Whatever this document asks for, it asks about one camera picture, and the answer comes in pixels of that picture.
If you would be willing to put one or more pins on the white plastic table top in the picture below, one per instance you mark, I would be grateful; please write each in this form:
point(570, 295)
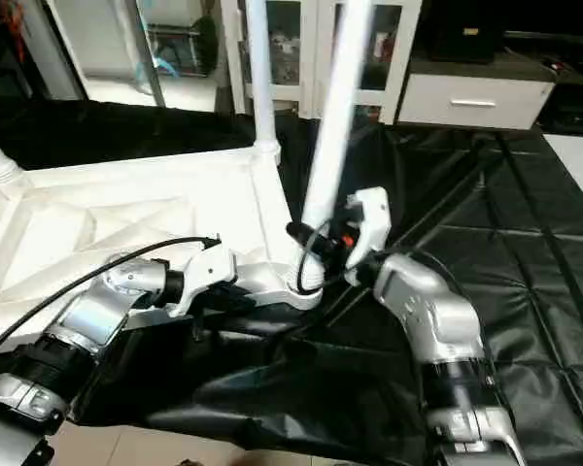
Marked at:
point(102, 204)

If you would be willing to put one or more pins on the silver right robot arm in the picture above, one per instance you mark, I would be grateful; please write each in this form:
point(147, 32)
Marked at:
point(432, 310)

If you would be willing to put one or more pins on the black mat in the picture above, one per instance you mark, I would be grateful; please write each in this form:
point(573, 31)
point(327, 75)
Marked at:
point(490, 218)

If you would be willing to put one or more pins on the white glass-door cabinet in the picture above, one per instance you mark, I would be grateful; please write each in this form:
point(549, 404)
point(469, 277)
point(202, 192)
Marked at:
point(311, 73)

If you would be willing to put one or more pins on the white drawer unit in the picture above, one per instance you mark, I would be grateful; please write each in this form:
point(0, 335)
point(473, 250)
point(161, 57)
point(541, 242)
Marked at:
point(476, 102)

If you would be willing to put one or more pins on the light blue plastic stand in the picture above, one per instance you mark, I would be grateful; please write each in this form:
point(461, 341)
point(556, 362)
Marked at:
point(162, 65)

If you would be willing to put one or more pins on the black box with orange label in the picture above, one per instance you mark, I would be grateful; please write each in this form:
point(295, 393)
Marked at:
point(466, 34)

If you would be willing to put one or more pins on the black TV stand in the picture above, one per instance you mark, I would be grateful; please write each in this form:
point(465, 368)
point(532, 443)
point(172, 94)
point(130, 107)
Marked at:
point(563, 63)

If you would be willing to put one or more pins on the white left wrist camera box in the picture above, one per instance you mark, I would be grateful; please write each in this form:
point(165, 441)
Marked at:
point(209, 272)

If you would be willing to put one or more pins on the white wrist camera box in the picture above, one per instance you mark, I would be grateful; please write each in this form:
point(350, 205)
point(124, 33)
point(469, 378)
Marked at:
point(209, 272)
point(371, 218)

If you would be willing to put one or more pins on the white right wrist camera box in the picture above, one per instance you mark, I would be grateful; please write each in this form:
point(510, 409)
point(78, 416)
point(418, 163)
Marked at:
point(371, 218)

